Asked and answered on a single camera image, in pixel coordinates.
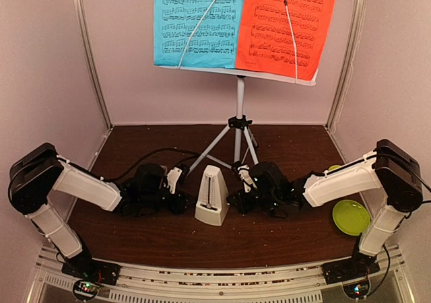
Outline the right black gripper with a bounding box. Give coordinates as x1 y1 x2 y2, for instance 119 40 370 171
226 189 279 215

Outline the white wedge-shaped holder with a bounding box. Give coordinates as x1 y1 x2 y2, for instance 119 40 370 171
195 165 229 226

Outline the white folding music stand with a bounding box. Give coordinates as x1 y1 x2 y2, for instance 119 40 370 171
166 61 317 172

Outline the red sheet music page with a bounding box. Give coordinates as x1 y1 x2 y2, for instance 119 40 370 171
235 0 335 81

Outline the blue sheet music page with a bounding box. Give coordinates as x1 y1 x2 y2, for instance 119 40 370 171
154 0 244 69

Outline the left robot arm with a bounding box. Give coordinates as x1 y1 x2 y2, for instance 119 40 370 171
8 143 189 279

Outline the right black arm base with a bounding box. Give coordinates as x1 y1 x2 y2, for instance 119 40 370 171
321 242 380 284

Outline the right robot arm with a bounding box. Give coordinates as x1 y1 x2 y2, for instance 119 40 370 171
227 139 425 277

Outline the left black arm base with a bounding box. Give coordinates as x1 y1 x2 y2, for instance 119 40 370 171
61 250 121 285

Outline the yellow-green plastic bowl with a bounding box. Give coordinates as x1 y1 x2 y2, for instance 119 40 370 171
327 165 341 172

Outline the yellow-green plastic plate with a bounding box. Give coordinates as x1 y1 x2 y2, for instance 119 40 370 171
332 199 371 236

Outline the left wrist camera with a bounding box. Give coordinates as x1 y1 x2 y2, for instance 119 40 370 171
167 163 189 194

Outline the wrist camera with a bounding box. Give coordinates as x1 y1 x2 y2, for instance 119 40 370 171
232 161 257 193
167 163 189 194

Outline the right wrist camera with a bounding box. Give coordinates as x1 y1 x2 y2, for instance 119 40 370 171
232 161 257 193

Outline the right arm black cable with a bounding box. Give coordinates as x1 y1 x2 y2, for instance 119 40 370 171
302 151 431 206

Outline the left aluminium corner post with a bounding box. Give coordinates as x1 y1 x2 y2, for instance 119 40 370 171
73 0 113 130

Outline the aluminium corner post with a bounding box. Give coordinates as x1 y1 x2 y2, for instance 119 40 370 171
326 0 366 134
73 0 113 130

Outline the right aluminium corner post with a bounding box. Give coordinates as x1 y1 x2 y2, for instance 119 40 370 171
326 0 366 134

